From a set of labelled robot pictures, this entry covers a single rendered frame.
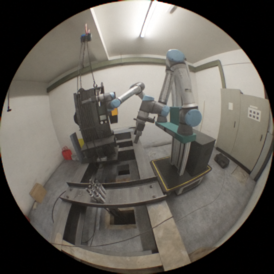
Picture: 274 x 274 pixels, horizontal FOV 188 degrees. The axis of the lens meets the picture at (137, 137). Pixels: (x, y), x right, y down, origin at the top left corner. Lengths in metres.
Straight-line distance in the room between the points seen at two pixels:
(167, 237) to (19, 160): 2.80
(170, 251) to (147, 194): 0.47
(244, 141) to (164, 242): 2.33
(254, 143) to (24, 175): 5.02
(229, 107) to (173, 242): 2.53
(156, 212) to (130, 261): 0.39
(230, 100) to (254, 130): 0.91
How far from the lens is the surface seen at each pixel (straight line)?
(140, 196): 0.68
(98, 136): 1.20
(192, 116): 0.54
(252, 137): 2.41
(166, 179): 1.22
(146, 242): 1.27
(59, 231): 0.90
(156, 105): 0.54
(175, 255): 0.65
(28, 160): 2.78
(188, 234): 1.36
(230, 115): 2.51
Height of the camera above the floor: 1.27
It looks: 22 degrees down
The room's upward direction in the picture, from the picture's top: 7 degrees counter-clockwise
